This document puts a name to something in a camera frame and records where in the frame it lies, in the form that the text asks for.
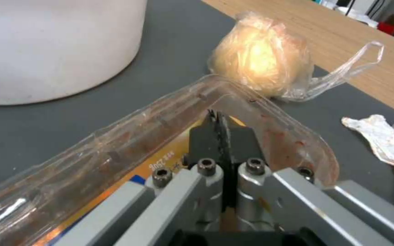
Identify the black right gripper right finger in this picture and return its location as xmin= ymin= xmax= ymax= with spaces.
xmin=217 ymin=110 xmax=394 ymax=246

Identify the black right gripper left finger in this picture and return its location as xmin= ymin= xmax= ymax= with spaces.
xmin=58 ymin=109 xmax=226 ymax=246

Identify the clear plastic bag with food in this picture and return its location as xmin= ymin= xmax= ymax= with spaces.
xmin=207 ymin=11 xmax=385 ymax=104

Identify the dark grey table mat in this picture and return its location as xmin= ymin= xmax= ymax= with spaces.
xmin=0 ymin=0 xmax=394 ymax=246

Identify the clear plastic food container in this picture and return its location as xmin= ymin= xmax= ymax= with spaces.
xmin=0 ymin=73 xmax=340 ymax=246

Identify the crumpled white tissue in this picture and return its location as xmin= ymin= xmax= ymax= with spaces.
xmin=341 ymin=105 xmax=394 ymax=206

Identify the white round tub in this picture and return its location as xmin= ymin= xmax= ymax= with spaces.
xmin=0 ymin=0 xmax=148 ymax=106

